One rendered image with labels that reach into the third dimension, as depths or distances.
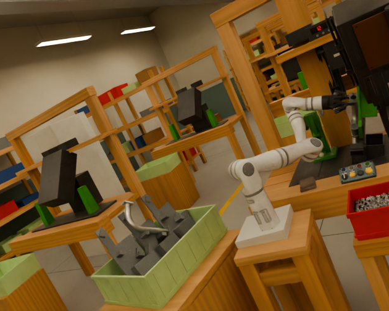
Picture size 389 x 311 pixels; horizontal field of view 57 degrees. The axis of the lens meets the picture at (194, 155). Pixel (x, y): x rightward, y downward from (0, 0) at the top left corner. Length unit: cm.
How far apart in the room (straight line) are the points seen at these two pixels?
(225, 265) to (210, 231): 20
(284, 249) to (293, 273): 13
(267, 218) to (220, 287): 44
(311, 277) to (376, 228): 32
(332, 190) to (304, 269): 42
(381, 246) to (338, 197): 38
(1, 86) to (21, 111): 65
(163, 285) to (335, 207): 87
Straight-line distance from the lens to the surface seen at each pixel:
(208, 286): 175
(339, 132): 231
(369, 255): 153
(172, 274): 170
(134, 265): 183
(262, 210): 158
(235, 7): 231
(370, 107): 190
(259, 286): 167
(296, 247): 151
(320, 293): 163
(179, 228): 202
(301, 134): 190
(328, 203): 182
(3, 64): 934
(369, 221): 149
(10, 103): 898
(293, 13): 223
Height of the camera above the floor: 160
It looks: 10 degrees down
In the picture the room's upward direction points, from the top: 25 degrees counter-clockwise
